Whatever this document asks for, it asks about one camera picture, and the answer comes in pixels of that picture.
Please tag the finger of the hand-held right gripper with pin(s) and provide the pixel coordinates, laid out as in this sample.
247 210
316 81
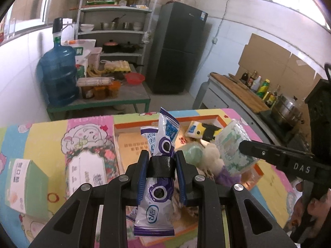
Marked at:
261 152

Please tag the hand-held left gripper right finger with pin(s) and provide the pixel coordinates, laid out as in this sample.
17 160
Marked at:
181 178

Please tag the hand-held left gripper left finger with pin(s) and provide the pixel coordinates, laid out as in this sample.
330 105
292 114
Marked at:
143 178

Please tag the green towel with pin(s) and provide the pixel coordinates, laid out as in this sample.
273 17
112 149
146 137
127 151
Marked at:
194 153

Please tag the small floral tissue pack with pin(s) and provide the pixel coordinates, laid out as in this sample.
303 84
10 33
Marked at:
232 147

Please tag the purple white packet bundle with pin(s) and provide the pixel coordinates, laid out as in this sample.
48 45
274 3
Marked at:
157 211

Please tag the orange rimmed tray box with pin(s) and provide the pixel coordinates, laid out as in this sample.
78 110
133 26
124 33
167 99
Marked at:
129 144

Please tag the plush toy with purple dress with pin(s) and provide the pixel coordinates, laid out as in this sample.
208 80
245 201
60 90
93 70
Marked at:
212 157

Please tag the white snack bag black band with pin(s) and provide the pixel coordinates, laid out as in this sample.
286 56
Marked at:
195 130

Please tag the person's right hand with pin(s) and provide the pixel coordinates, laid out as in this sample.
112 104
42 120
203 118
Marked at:
300 201

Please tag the black stove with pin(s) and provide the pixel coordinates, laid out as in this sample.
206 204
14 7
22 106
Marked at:
276 126

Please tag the steel pot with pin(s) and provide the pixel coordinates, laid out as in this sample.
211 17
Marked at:
287 108

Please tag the large floral tissue pack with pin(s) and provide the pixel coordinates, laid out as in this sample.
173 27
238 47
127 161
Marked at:
88 168

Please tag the row of sauce bottles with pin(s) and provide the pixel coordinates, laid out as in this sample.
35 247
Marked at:
263 89

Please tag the wooden cutting board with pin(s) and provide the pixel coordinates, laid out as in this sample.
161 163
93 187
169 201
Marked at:
240 90

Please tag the grey kitchen counter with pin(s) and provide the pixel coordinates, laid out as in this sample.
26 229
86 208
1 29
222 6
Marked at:
219 100

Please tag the cardboard sheet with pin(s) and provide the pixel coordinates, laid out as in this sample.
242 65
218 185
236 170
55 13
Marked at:
279 59

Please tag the low green table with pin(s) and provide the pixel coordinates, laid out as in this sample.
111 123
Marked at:
129 93

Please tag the orange pickle jar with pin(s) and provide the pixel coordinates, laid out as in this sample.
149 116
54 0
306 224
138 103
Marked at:
88 92
115 89
100 93

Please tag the red plastic basket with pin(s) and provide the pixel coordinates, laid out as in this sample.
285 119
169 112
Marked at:
134 78

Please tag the cartoon printed blanket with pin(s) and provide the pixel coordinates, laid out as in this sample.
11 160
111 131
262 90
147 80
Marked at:
46 139

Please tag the noodle package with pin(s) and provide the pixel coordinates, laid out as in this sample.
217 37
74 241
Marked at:
93 81

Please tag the egg tray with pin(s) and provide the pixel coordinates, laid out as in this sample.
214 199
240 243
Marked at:
116 66

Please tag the green and white box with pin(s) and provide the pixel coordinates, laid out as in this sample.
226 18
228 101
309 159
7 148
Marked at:
25 186

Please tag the bunch of bananas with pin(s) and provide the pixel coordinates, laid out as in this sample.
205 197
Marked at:
93 70

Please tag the dark grey fridge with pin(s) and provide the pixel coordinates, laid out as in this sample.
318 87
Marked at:
175 49

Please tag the blue water jug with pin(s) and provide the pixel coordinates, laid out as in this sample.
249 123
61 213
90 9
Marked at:
59 75

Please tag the black pot with red lid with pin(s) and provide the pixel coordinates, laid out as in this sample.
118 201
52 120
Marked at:
110 47

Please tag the white sacks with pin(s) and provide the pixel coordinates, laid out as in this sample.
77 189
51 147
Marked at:
82 50

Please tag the white metal shelf rack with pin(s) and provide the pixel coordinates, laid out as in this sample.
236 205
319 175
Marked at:
116 32

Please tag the white bowl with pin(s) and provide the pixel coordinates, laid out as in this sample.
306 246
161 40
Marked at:
87 27

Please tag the water jug pump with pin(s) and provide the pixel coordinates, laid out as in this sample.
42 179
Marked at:
58 29

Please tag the aluminium frame window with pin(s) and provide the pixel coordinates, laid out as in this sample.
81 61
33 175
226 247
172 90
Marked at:
25 2

